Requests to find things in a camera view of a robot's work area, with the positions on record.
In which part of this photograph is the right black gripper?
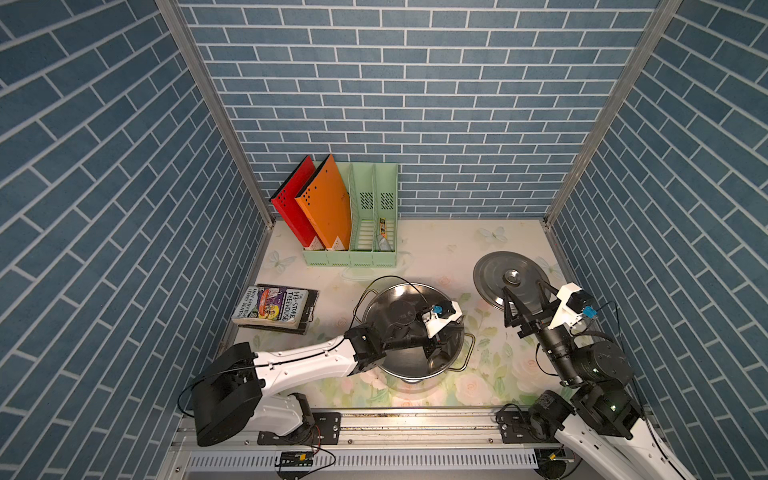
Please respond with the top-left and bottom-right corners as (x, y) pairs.
(504, 279), (579, 387)

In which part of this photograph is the steel pot lid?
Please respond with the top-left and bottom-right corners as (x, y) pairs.
(473, 251), (549, 313)

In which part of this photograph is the stainless steel pot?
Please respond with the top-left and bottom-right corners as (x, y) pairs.
(361, 276), (476, 384)

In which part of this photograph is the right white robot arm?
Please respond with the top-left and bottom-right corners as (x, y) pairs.
(502, 280), (693, 479)

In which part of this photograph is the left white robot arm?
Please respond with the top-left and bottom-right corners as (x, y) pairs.
(190, 300), (463, 447)

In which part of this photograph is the floral table mat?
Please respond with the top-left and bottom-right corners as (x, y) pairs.
(233, 219), (573, 409)

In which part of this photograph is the small booklet in rack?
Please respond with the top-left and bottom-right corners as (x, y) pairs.
(377, 218), (392, 252)

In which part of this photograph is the green file organizer rack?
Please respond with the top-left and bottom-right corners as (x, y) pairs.
(303, 162), (399, 268)

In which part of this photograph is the colourful paperback book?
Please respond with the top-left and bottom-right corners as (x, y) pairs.
(232, 284), (319, 335)

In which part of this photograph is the orange folder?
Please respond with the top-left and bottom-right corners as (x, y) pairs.
(295, 154), (352, 251)

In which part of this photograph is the red folder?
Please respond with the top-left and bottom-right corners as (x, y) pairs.
(270, 155), (323, 251)

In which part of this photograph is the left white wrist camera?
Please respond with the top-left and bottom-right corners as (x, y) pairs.
(421, 300), (463, 339)

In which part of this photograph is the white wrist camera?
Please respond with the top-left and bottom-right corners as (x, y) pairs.
(421, 300), (463, 339)
(548, 283), (597, 329)

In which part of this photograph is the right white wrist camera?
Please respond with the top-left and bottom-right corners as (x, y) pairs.
(548, 283), (597, 329)

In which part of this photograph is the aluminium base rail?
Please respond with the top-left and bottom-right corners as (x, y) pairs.
(158, 407), (599, 479)

